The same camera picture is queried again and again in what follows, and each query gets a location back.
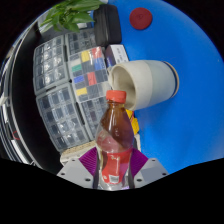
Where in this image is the flat round red coaster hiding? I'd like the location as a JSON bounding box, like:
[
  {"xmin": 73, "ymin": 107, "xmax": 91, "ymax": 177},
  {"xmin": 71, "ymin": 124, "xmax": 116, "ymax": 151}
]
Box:
[{"xmin": 129, "ymin": 7, "xmax": 153, "ymax": 31}]

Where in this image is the clear organizer with coloured parts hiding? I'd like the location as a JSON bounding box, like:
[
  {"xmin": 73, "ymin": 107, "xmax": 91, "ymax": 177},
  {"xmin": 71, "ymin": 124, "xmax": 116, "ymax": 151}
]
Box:
[{"xmin": 67, "ymin": 45, "xmax": 112, "ymax": 104}]

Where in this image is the grey small-parts drawer cabinet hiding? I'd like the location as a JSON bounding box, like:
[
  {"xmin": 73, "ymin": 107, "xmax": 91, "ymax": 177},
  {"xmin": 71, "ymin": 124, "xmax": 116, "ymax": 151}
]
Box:
[
  {"xmin": 32, "ymin": 34, "xmax": 72, "ymax": 96},
  {"xmin": 64, "ymin": 29, "xmax": 98, "ymax": 56},
  {"xmin": 35, "ymin": 84, "xmax": 92, "ymax": 153},
  {"xmin": 79, "ymin": 97, "xmax": 108, "ymax": 142}
]

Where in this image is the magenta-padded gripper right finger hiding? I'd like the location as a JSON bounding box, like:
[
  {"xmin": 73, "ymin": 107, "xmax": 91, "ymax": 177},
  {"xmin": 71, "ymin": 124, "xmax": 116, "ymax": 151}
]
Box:
[{"xmin": 128, "ymin": 147, "xmax": 170, "ymax": 190}]

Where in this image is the red-capped red-label drink bottle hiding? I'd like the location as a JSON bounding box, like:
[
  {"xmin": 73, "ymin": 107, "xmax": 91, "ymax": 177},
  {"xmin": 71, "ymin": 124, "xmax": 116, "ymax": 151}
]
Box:
[{"xmin": 95, "ymin": 89, "xmax": 136, "ymax": 192}]

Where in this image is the grey and white cup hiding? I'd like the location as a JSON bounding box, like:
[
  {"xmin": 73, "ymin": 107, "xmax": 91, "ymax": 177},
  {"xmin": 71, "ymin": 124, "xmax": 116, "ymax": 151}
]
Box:
[{"xmin": 107, "ymin": 59, "xmax": 180, "ymax": 112}]

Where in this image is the black zip case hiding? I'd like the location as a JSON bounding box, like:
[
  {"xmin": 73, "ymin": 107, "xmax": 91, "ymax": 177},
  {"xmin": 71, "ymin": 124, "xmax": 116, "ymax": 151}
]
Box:
[{"xmin": 93, "ymin": 3, "xmax": 123, "ymax": 48}]

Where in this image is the large leafy green potted plant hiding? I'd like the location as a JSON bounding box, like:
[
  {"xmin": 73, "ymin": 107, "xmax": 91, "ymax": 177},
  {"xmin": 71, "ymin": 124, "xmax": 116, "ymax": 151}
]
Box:
[{"xmin": 39, "ymin": 0, "xmax": 106, "ymax": 34}]

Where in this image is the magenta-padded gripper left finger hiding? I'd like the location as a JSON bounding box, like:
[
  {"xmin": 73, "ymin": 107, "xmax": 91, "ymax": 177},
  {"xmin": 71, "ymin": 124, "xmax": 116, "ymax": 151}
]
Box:
[{"xmin": 56, "ymin": 147, "xmax": 100, "ymax": 190}]

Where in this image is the dark purple and white box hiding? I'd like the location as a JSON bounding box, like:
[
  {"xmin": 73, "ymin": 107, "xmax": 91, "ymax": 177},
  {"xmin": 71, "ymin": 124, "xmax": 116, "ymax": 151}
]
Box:
[{"xmin": 104, "ymin": 44, "xmax": 130, "ymax": 69}]

